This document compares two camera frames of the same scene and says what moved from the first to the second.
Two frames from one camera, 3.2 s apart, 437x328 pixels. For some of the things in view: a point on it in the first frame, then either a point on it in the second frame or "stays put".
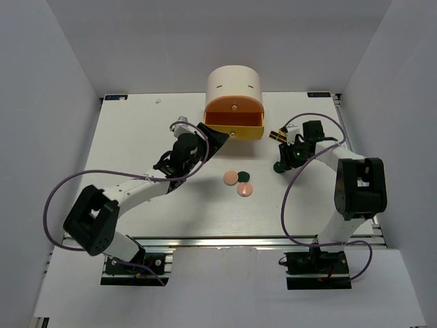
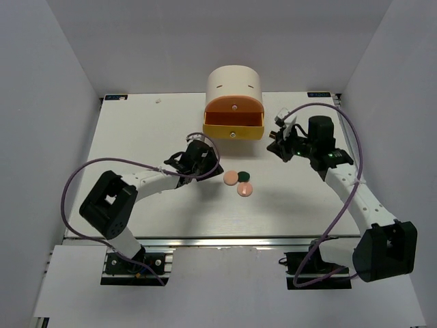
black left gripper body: [200, 153] to [207, 169]
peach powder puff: [231, 178] stays put
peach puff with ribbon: [244, 189] stays put
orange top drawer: [234, 104] stays put
